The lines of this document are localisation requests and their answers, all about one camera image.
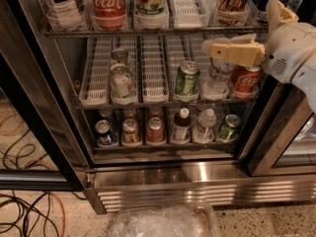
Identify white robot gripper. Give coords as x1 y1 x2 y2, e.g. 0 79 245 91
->
201 0 316 83

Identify orange soda can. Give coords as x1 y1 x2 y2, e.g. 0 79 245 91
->
215 0 248 25

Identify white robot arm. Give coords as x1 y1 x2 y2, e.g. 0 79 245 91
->
201 0 316 112

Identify red Coca-Cola can front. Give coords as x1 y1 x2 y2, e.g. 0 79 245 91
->
231 65 261 94

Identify clear water bottle middle shelf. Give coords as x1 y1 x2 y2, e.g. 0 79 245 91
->
203 58 235 100

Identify clear water bottle shelf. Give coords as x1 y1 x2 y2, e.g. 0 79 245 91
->
203 58 235 100
194 109 216 144

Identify empty white tray top shelf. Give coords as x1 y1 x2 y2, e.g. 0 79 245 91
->
169 0 210 30

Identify green can middle shelf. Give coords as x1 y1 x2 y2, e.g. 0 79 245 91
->
175 60 200 100

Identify green can shelf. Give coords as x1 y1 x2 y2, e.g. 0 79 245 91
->
217 115 241 141
175 60 200 100

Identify green can bottom shelf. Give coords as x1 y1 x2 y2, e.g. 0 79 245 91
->
217 115 241 141

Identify white green soda can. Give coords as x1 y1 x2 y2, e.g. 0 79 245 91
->
134 0 168 30

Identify clear water bottle bottom shelf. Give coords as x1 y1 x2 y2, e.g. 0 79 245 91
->
194 109 216 144

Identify silver can middle shelf rear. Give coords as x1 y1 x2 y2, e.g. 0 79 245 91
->
111 47 128 65

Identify red can bottom shelf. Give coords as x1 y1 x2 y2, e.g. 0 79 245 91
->
146 118 165 143

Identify white can middle shelf front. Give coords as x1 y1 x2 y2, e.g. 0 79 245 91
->
110 63 134 99

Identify tall red Coca-Cola can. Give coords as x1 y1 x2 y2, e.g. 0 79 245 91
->
92 0 125 30

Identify brown can bottom shelf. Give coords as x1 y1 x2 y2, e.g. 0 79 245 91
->
122 118 140 144

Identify blue Pepsi can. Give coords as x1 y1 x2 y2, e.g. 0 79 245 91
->
95 119 117 147

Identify fridge bottom steel grille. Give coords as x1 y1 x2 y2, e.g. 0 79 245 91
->
84 162 316 214

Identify fridge left glass door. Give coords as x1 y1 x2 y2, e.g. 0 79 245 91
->
0 0 91 191

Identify empty white tray middle centre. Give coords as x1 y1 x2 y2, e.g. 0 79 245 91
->
140 36 169 103

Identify dark juice bottle white cap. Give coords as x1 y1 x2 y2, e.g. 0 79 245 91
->
171 108 191 144

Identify empty white tray middle left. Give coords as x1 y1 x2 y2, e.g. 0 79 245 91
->
79 38 112 107

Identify white tea bottle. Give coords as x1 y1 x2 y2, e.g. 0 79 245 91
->
45 0 87 32

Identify clear plastic container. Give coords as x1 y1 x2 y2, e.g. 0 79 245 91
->
107 200 222 237

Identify top wire shelf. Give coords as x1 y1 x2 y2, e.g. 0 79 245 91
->
42 26 268 39

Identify wire shelf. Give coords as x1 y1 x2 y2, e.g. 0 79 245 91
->
76 96 258 110
42 26 268 39

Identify middle wire shelf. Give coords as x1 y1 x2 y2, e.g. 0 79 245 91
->
76 96 258 110

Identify orange cable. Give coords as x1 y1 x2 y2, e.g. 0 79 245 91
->
0 112 67 237

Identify black cables on floor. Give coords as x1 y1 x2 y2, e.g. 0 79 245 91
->
0 128 88 237

